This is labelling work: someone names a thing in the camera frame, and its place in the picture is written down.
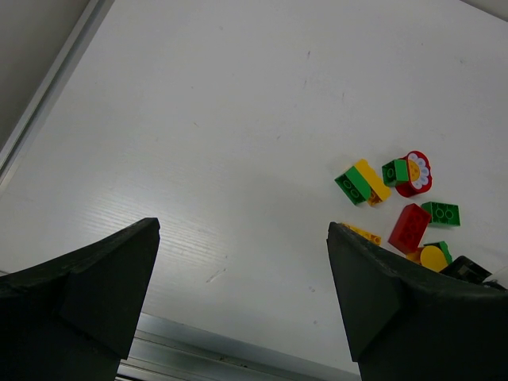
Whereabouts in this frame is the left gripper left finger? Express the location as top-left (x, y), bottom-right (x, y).
top-left (1, 217), bottom-right (160, 380)

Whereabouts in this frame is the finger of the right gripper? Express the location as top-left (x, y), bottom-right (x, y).
top-left (440, 256), bottom-right (492, 284)

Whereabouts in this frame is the yellow sloped lego brick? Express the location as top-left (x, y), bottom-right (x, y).
top-left (354, 159), bottom-right (391, 206)

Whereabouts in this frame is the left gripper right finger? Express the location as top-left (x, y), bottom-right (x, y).
top-left (327, 222), bottom-right (507, 380)

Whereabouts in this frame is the green lego on yellow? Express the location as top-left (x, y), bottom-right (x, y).
top-left (334, 166), bottom-right (371, 206)

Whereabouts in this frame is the small green lego brick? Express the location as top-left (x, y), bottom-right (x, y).
top-left (382, 159), bottom-right (410, 187)

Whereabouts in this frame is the green 2x2 lego brick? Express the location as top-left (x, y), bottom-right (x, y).
top-left (421, 202), bottom-right (461, 227)

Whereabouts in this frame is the red flower lego piece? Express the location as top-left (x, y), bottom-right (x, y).
top-left (395, 150), bottom-right (433, 198)

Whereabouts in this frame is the red lego brick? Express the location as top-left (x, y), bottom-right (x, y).
top-left (388, 203), bottom-right (431, 254)

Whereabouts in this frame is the yellow oval lego piece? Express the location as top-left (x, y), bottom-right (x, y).
top-left (406, 245), bottom-right (451, 272)

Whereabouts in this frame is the green lego under oval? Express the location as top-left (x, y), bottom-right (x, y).
top-left (424, 241), bottom-right (453, 264)

